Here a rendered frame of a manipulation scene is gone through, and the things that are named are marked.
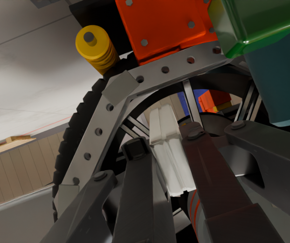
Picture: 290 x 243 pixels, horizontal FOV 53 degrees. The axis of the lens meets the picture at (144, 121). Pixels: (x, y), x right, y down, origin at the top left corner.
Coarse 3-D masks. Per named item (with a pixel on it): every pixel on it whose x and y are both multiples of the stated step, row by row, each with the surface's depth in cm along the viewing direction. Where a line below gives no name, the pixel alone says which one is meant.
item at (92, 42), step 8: (80, 32) 49; (88, 32) 47; (96, 32) 49; (104, 32) 49; (80, 40) 49; (88, 40) 47; (96, 40) 48; (104, 40) 49; (80, 48) 49; (88, 48) 49; (96, 48) 49; (104, 48) 49; (112, 48) 53; (88, 56) 49; (96, 56) 49; (104, 56) 51; (112, 56) 55; (96, 64) 53; (104, 64) 54; (112, 64) 58; (104, 72) 61
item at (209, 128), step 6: (204, 114) 102; (210, 114) 102; (186, 120) 102; (204, 120) 102; (210, 120) 102; (216, 120) 102; (222, 120) 101; (228, 120) 101; (204, 126) 102; (210, 126) 102; (216, 126) 101; (222, 126) 101; (210, 132) 101; (216, 132) 101; (222, 132) 101
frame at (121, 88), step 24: (192, 48) 48; (216, 48) 49; (144, 72) 48; (168, 72) 48; (192, 72) 48; (120, 96) 48; (96, 120) 48; (120, 120) 52; (96, 144) 48; (72, 168) 48; (96, 168) 49; (72, 192) 48
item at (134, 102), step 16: (192, 80) 61; (208, 80) 64; (224, 80) 63; (240, 80) 61; (144, 96) 56; (160, 96) 71; (192, 96) 58; (240, 96) 77; (256, 96) 58; (128, 112) 56; (192, 112) 58; (240, 112) 57; (256, 112) 57; (128, 128) 58; (144, 128) 58; (288, 128) 71; (112, 144) 62; (112, 160) 72; (176, 224) 57
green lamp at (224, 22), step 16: (224, 0) 16; (240, 0) 16; (256, 0) 16; (272, 0) 16; (288, 0) 16; (224, 16) 17; (240, 16) 16; (256, 16) 16; (272, 16) 16; (288, 16) 16; (224, 32) 18; (240, 32) 16; (256, 32) 16; (272, 32) 16; (288, 32) 17; (224, 48) 19; (240, 48) 17; (256, 48) 19
